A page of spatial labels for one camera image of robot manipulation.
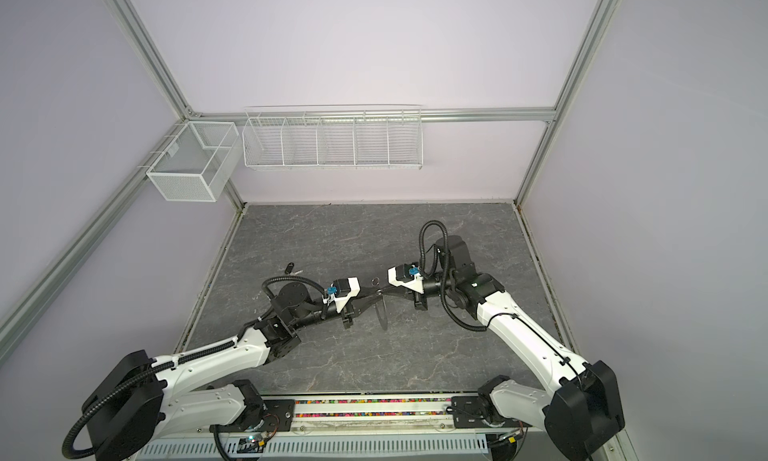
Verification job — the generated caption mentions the metal ring disc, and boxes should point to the metal ring disc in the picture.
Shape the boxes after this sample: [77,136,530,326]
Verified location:
[375,297,389,331]

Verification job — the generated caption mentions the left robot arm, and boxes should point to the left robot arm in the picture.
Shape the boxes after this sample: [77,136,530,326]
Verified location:
[61,275,384,460]

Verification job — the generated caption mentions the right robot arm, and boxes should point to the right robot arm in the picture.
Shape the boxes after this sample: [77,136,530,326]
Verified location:
[388,220,626,460]

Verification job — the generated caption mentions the key with black tag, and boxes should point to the key with black tag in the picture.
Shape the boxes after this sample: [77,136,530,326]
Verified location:
[278,262,303,275]

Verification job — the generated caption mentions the white mesh box basket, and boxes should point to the white mesh box basket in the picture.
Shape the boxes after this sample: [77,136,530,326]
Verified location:
[147,121,243,202]

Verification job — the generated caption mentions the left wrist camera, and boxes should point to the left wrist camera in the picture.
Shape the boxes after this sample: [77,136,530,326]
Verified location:
[325,277,361,313]

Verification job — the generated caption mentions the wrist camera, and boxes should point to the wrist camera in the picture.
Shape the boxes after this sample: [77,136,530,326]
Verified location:
[387,264,424,294]
[325,277,361,313]

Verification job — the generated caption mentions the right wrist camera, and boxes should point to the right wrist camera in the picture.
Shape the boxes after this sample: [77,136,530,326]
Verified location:
[387,264,424,294]

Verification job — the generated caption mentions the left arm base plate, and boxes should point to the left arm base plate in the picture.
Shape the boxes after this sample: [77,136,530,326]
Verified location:
[237,398,296,434]

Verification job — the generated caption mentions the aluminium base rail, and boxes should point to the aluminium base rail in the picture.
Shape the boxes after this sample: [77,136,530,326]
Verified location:
[116,390,625,441]

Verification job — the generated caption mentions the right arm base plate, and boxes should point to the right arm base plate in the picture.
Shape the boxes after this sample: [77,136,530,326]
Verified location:
[445,395,528,429]

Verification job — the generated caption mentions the long white wire basket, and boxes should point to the long white wire basket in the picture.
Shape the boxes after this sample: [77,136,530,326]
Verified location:
[241,104,424,170]

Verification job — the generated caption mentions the white slotted cable duct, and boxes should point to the white slotted cable duct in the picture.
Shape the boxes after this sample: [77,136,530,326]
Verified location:
[133,433,490,460]

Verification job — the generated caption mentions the aluminium frame profiles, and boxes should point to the aluminium frame profiles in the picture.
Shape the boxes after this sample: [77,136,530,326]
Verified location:
[1,0,622,361]

